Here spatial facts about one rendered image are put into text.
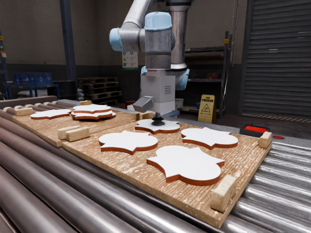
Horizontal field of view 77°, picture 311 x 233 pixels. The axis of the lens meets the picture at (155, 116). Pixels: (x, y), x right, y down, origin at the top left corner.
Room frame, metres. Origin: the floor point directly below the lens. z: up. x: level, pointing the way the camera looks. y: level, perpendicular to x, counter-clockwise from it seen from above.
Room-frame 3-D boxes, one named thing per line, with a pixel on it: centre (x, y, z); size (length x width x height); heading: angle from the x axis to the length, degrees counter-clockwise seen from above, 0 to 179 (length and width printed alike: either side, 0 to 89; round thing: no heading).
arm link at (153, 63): (0.59, -0.01, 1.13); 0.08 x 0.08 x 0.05
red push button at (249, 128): (0.60, -0.32, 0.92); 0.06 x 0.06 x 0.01; 53
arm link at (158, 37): (0.60, -0.01, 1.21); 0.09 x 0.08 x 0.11; 168
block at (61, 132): (0.50, 0.23, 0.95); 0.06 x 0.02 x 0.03; 139
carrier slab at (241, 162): (0.47, -0.03, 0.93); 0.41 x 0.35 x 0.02; 51
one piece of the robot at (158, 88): (0.58, 0.01, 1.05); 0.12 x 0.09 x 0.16; 133
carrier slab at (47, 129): (0.73, 0.29, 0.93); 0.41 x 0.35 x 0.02; 49
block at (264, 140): (0.45, -0.27, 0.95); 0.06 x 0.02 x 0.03; 141
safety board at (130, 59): (6.36, 0.81, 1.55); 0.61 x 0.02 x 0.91; 60
